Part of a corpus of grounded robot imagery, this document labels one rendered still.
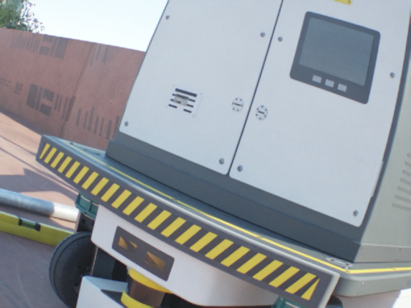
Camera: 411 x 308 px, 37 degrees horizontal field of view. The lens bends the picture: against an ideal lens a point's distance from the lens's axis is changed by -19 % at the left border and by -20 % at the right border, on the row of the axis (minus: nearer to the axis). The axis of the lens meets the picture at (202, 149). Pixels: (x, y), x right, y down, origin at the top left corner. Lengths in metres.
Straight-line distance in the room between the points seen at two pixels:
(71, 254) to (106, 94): 3.26
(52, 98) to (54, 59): 0.33
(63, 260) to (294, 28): 0.56
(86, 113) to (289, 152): 3.58
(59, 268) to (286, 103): 0.50
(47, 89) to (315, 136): 4.12
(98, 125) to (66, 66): 0.68
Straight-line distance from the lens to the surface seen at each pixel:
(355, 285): 0.78
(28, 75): 5.32
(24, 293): 1.25
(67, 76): 4.81
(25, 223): 1.68
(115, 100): 4.33
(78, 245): 1.20
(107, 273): 1.23
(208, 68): 1.12
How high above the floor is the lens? 0.44
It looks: 3 degrees down
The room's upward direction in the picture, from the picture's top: 19 degrees clockwise
